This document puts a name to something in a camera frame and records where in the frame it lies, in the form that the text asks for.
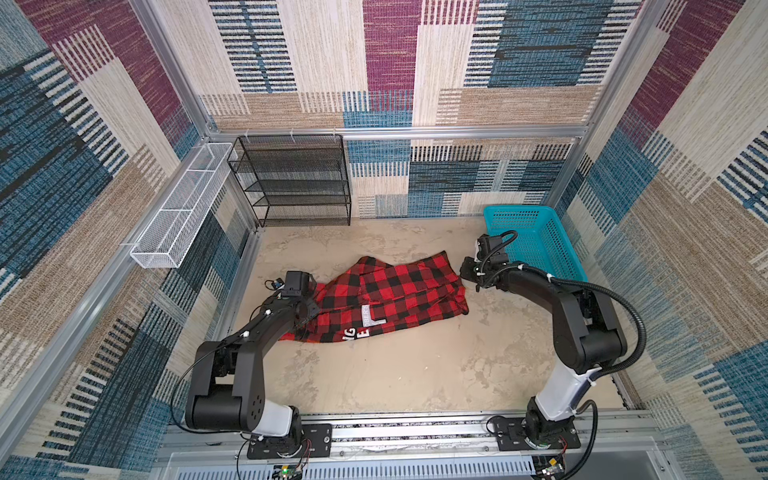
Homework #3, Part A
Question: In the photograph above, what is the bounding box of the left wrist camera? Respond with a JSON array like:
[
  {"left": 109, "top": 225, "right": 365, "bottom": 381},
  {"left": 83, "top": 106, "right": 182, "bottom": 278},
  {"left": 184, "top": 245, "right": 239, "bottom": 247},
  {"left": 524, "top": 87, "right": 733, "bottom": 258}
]
[{"left": 281, "top": 270, "right": 317, "bottom": 298}]

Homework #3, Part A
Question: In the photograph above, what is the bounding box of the teal plastic basket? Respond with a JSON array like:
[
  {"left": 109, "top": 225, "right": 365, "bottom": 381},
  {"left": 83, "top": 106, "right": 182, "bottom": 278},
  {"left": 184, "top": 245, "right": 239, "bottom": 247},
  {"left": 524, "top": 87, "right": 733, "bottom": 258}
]
[{"left": 483, "top": 205, "right": 588, "bottom": 282}]

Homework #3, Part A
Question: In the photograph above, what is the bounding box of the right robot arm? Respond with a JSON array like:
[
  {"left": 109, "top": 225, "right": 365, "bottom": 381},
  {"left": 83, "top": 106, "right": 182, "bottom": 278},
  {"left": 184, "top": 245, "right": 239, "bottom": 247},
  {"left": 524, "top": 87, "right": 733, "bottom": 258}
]
[{"left": 460, "top": 257, "right": 648, "bottom": 449}]

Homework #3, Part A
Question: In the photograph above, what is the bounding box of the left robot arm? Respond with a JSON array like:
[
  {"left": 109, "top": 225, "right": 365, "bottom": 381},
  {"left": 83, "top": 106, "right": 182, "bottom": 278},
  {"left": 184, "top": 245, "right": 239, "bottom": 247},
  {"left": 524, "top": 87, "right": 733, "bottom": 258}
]
[{"left": 184, "top": 293, "right": 319, "bottom": 443}]

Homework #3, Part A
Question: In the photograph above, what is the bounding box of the white wire mesh tray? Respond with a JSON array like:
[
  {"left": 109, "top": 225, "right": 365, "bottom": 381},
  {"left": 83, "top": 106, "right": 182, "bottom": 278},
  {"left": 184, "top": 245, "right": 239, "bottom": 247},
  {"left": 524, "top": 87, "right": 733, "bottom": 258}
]
[{"left": 130, "top": 143, "right": 233, "bottom": 269}]

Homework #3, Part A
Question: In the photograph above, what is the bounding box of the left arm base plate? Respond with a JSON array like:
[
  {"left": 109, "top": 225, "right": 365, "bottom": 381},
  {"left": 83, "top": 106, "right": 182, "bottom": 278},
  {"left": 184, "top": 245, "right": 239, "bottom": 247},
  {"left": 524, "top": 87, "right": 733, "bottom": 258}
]
[{"left": 246, "top": 423, "right": 333, "bottom": 460}]

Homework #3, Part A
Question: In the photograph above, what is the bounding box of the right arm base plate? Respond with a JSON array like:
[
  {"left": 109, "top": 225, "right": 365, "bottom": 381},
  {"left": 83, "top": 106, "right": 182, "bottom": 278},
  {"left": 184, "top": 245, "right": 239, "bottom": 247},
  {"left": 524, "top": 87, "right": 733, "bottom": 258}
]
[{"left": 485, "top": 415, "right": 582, "bottom": 451}]

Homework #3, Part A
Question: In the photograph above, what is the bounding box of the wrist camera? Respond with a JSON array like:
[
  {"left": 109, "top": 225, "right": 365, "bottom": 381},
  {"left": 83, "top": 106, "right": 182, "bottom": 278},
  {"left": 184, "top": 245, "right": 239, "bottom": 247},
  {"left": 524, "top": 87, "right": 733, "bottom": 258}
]
[
  {"left": 476, "top": 234, "right": 508, "bottom": 264},
  {"left": 281, "top": 270, "right": 317, "bottom": 298}
]

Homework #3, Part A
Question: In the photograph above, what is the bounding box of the black wire shelf rack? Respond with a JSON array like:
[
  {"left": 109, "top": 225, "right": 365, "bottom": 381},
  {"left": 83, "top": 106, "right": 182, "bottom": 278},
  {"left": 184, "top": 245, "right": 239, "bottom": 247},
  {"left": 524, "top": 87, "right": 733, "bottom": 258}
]
[{"left": 229, "top": 134, "right": 352, "bottom": 228}]

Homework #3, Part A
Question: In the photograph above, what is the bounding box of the aluminium mounting rail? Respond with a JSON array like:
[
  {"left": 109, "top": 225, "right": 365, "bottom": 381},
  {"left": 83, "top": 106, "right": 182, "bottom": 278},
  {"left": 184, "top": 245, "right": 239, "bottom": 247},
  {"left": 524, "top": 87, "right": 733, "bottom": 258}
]
[{"left": 150, "top": 409, "right": 683, "bottom": 479}]

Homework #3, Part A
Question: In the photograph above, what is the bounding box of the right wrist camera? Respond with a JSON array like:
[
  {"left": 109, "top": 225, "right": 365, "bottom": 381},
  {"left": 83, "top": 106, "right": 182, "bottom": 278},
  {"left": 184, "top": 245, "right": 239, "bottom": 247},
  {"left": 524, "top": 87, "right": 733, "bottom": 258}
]
[{"left": 476, "top": 234, "right": 508, "bottom": 264}]

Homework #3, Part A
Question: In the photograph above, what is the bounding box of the red black plaid shirt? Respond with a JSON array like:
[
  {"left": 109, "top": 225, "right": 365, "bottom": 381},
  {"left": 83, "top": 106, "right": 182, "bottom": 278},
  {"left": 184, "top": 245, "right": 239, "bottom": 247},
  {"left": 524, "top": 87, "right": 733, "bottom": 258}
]
[{"left": 282, "top": 251, "right": 469, "bottom": 343}]

